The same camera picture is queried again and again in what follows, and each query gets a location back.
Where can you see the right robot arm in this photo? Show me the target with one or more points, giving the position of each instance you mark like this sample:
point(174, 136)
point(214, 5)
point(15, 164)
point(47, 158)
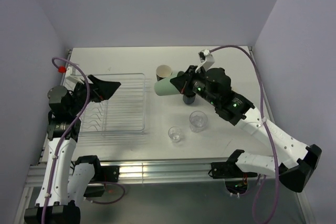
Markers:
point(292, 162)

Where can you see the aluminium rail frame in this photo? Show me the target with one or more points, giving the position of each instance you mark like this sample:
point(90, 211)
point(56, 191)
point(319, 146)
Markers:
point(159, 172)

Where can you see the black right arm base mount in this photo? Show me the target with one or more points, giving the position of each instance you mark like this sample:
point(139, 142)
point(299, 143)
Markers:
point(227, 170)

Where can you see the small clear glass cup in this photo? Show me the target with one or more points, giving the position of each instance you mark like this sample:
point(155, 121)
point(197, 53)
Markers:
point(175, 134)

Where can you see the large clear glass cup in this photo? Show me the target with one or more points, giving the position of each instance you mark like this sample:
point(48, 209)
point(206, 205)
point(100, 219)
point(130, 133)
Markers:
point(198, 121)

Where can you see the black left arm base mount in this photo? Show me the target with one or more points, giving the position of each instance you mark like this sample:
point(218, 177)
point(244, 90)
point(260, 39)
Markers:
point(105, 174)

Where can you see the black mug cream interior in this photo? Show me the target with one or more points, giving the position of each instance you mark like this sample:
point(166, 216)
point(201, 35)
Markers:
point(163, 71)

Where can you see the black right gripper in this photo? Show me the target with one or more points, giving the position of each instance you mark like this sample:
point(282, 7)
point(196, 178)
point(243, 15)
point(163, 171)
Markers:
point(182, 82)

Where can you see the dark blue mug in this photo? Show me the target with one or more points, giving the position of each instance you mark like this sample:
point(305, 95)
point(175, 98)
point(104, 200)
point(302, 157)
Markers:
point(189, 99)

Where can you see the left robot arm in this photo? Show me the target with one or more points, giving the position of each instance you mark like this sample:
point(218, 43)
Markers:
point(63, 191)

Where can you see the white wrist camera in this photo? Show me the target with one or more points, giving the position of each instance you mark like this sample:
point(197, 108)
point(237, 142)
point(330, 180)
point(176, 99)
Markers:
point(71, 76)
point(206, 60)

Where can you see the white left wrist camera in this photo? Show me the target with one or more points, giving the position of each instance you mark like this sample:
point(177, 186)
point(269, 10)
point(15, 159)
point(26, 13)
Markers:
point(71, 76)

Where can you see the clear wire dish rack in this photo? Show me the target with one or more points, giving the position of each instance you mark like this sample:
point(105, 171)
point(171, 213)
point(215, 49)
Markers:
point(123, 113)

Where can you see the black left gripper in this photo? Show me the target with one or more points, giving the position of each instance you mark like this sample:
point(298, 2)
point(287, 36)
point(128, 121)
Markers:
point(103, 89)

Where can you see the light green plastic cup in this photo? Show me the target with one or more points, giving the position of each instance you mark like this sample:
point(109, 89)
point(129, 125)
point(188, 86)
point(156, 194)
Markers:
point(164, 87)

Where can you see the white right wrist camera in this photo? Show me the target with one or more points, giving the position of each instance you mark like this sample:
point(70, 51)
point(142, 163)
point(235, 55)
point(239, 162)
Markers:
point(206, 60)

